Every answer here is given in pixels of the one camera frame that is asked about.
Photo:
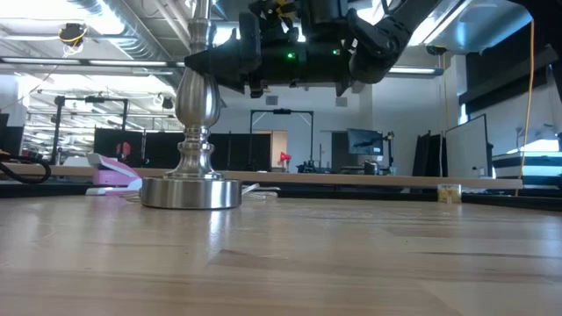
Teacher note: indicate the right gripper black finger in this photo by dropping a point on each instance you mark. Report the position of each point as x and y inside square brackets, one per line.
[219, 61]

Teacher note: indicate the silver metal lamp base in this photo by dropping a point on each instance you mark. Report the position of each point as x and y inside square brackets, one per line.
[191, 193]

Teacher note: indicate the red object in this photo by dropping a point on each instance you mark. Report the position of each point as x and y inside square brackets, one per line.
[285, 156]

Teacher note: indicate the black computer monitor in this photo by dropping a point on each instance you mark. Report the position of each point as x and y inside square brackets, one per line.
[364, 141]

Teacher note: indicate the small black robot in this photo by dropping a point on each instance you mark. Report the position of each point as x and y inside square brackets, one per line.
[307, 167]

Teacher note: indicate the black partition screen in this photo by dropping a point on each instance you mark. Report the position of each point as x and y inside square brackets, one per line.
[162, 149]

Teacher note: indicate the long ceiling light strip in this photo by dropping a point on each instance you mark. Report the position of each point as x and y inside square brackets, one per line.
[412, 70]
[88, 62]

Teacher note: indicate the black cylinder container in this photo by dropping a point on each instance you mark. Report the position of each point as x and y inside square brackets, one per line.
[372, 167]

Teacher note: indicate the person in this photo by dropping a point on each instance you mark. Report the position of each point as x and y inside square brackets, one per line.
[124, 151]

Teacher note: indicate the black folded panels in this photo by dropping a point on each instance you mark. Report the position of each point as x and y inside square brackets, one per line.
[428, 153]

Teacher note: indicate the pink white stapler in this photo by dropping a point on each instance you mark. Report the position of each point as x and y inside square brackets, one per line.
[112, 177]

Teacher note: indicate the clear jar yellow contents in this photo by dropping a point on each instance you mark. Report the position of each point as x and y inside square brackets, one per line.
[449, 194]

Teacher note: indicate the white black stacked boxes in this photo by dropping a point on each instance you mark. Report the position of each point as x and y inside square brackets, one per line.
[527, 169]

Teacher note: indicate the white board black frame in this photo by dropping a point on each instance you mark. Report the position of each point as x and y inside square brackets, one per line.
[467, 149]

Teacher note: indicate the black aluminium table frame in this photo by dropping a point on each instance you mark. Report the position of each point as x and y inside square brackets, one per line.
[505, 199]

